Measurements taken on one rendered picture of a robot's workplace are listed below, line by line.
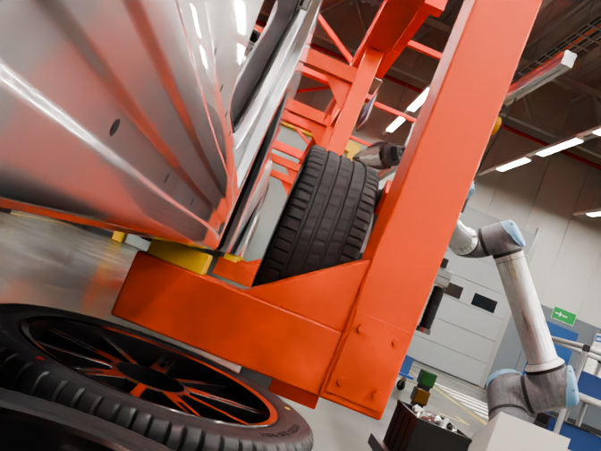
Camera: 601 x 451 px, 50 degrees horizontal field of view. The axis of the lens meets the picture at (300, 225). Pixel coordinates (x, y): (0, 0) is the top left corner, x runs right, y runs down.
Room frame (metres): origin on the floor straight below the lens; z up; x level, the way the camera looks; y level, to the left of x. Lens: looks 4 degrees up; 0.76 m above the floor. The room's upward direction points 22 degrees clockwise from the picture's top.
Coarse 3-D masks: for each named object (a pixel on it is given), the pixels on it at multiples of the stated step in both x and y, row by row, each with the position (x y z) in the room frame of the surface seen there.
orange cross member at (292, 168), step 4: (272, 156) 11.82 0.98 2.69; (276, 156) 11.83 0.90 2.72; (272, 160) 11.82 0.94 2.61; (276, 160) 11.83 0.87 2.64; (280, 160) 11.83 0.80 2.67; (284, 160) 11.84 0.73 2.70; (288, 160) 11.84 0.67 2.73; (280, 164) 11.83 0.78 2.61; (284, 164) 11.84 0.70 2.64; (288, 164) 11.84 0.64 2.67; (292, 164) 11.85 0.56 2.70; (296, 164) 11.85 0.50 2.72; (288, 168) 11.90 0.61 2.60; (292, 168) 11.85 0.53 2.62; (296, 168) 11.85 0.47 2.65; (288, 172) 11.90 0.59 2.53; (292, 172) 11.90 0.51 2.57; (296, 172) 11.91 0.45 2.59; (292, 176) 11.90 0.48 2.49; (292, 180) 11.91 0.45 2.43
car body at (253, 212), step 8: (264, 176) 4.89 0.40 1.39; (264, 184) 4.97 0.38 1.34; (256, 192) 4.82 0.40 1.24; (264, 192) 5.55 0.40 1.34; (256, 200) 4.89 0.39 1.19; (264, 200) 7.87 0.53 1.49; (248, 208) 4.79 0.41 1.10; (256, 208) 5.54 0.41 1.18; (248, 216) 4.84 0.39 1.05; (256, 216) 7.90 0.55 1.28; (248, 224) 5.63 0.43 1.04; (240, 232) 4.84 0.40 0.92; (248, 232) 5.66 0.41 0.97; (240, 240) 5.66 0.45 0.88; (248, 240) 8.59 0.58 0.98; (232, 248) 4.85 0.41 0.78; (240, 248) 5.66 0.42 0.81; (240, 256) 7.28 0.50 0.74
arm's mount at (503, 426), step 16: (496, 416) 2.33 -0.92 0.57; (512, 416) 2.32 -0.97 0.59; (480, 432) 2.40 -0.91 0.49; (496, 432) 2.32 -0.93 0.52; (512, 432) 2.33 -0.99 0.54; (528, 432) 2.33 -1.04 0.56; (544, 432) 2.34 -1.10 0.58; (480, 448) 2.36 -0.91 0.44; (496, 448) 2.32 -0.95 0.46; (512, 448) 2.33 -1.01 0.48; (528, 448) 2.34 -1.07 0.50; (544, 448) 2.34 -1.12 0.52; (560, 448) 2.35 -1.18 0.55
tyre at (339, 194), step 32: (320, 160) 1.86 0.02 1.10; (352, 160) 2.03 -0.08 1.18; (320, 192) 1.78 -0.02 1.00; (352, 192) 1.81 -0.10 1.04; (288, 224) 1.74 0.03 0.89; (320, 224) 1.75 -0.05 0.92; (352, 224) 1.77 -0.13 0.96; (288, 256) 1.75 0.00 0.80; (320, 256) 1.75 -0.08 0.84; (352, 256) 1.75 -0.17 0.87
